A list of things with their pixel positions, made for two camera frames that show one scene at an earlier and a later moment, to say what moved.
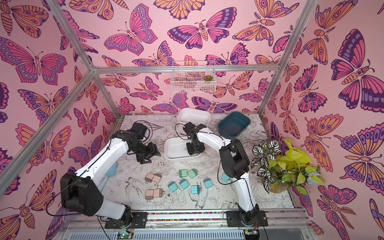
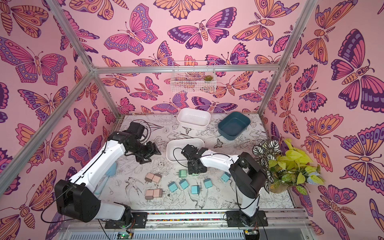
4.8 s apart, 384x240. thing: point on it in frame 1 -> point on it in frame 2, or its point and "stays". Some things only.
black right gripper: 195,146 -> 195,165
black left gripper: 154,151 stays
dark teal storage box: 232,126 stays
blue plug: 225,177 stays
